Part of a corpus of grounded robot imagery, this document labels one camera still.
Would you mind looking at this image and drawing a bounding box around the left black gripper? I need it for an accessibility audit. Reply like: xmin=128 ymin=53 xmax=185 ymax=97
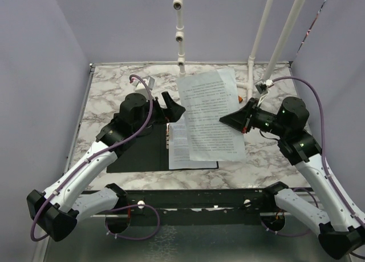
xmin=133 ymin=91 xmax=185 ymax=135

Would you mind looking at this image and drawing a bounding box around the white pvc pipe frame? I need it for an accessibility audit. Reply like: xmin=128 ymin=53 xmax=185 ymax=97
xmin=172 ymin=0 xmax=311 ymax=102

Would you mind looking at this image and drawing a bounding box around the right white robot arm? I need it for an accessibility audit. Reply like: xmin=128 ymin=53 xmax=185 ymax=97
xmin=219 ymin=96 xmax=364 ymax=259

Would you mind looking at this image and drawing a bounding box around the black mounting rail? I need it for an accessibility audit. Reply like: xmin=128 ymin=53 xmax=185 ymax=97
xmin=105 ymin=188 xmax=279 ymax=226

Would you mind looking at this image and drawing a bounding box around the grey black folder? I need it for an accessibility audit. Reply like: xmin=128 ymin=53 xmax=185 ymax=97
xmin=106 ymin=122 xmax=220 ymax=174

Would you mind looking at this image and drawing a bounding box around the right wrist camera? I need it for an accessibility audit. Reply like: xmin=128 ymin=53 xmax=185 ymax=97
xmin=255 ymin=79 xmax=274 ymax=106

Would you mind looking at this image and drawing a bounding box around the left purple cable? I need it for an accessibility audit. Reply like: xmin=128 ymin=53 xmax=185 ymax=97
xmin=30 ymin=75 xmax=162 ymax=243

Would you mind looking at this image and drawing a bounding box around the aluminium frame rail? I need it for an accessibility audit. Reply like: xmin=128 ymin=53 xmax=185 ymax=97
xmin=35 ymin=214 xmax=331 ymax=261

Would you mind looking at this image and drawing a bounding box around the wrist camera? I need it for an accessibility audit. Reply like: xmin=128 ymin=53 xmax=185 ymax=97
xmin=255 ymin=79 xmax=274 ymax=106
xmin=135 ymin=76 xmax=155 ymax=97

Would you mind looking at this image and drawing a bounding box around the printed paper sheet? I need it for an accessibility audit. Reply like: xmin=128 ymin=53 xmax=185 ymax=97
xmin=168 ymin=119 xmax=218 ymax=170
xmin=176 ymin=68 xmax=246 ymax=162

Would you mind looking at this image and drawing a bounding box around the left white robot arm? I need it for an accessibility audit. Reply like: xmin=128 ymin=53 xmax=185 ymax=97
xmin=26 ymin=92 xmax=185 ymax=241

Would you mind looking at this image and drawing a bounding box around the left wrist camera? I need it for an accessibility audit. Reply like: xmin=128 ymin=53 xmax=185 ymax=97
xmin=135 ymin=76 xmax=155 ymax=97

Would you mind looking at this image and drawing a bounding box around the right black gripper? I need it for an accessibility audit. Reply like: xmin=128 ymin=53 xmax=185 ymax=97
xmin=220 ymin=97 xmax=289 ymax=136

